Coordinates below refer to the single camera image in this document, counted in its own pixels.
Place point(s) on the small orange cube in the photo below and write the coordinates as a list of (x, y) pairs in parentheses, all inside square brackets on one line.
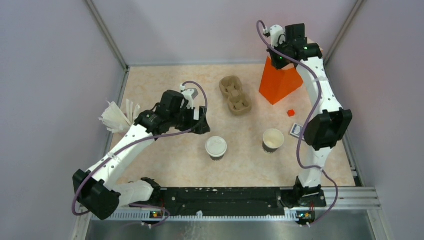
[(291, 113)]

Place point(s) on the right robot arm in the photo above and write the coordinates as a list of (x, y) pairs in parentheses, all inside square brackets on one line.
[(328, 121)]

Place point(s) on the black paper coffee cup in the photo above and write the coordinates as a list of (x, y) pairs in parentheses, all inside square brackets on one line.
[(217, 158)]

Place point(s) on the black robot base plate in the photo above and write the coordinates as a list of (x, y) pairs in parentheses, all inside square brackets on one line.
[(232, 201)]

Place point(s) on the cardboard cup carrier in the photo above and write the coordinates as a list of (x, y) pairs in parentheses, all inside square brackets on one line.
[(239, 103)]

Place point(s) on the orange paper bag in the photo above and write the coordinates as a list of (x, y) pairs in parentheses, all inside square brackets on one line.
[(276, 84)]

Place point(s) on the white paper napkins bundle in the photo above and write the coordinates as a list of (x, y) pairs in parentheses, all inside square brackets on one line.
[(118, 121)]

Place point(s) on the white plastic cup lid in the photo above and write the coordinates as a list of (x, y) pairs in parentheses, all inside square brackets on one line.
[(216, 146)]

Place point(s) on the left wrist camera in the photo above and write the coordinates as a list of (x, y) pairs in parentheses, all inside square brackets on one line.
[(189, 94)]

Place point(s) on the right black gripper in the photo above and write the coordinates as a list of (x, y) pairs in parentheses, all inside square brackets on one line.
[(277, 65)]

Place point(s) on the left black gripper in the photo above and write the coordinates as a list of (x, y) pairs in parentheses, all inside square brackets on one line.
[(201, 125)]

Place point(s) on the blue playing card box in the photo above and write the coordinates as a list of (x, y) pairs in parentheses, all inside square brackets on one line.
[(296, 130)]

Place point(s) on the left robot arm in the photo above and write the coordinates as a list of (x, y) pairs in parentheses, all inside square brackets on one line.
[(96, 188)]

